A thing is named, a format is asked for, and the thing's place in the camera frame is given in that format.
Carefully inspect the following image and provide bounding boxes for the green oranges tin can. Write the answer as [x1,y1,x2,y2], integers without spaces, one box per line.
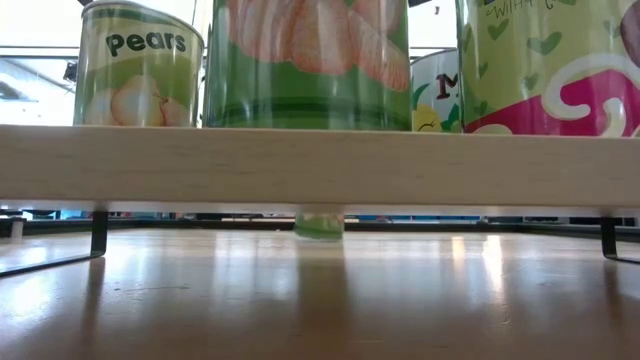
[202,0,413,132]

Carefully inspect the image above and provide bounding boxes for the green pears tin can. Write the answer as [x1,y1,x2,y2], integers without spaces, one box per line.
[73,0,206,128]

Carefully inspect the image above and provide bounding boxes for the green red hearts tin can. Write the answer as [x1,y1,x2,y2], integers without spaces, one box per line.
[455,0,640,137]

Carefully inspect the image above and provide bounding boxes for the light wooden shelf board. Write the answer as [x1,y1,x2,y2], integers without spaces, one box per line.
[0,124,640,217]

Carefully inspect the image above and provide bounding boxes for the green and white tin can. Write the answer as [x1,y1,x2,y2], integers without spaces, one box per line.
[293,212,346,241]

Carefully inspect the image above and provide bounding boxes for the white pineapple print tin can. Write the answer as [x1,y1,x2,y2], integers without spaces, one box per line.
[409,48,464,134]

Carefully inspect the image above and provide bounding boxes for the black table edge rail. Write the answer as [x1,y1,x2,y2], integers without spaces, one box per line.
[0,218,640,237]

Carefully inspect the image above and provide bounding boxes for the black metal shelf side frame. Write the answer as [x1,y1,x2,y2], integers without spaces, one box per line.
[0,0,110,279]
[599,217,640,265]

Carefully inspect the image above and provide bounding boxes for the black frame crossbar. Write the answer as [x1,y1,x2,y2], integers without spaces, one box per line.
[0,45,457,62]

